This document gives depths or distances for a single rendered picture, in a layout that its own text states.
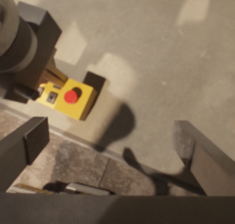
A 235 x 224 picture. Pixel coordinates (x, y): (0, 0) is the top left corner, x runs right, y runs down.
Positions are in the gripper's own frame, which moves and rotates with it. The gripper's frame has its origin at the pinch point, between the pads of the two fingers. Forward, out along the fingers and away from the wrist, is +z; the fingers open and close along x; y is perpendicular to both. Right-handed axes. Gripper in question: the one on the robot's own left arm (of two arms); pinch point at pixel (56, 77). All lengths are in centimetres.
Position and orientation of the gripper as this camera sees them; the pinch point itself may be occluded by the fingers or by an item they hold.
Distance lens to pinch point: 37.0
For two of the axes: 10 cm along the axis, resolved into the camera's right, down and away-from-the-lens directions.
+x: 4.0, -9.1, 0.9
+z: 0.9, 1.4, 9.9
